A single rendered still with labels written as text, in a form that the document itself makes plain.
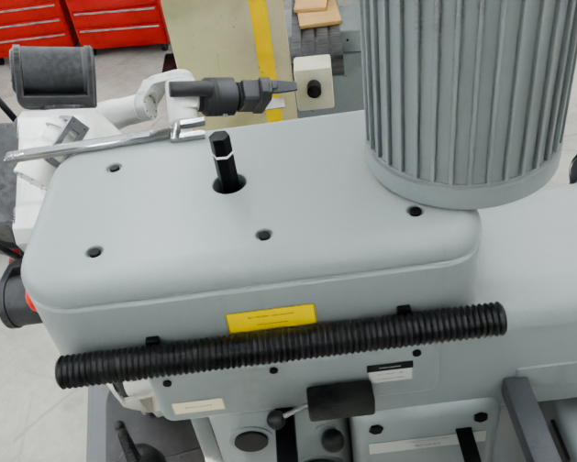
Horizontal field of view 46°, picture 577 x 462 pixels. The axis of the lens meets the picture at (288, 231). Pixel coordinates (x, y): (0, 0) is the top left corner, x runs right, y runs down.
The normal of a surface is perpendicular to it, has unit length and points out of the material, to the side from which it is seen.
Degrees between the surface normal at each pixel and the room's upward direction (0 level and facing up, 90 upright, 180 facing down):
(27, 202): 35
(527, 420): 0
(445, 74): 90
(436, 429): 90
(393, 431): 90
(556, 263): 0
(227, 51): 90
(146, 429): 0
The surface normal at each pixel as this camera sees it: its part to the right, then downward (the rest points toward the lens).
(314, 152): -0.11, -0.75
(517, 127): 0.30, 0.60
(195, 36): 0.06, 0.65
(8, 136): 0.02, -0.26
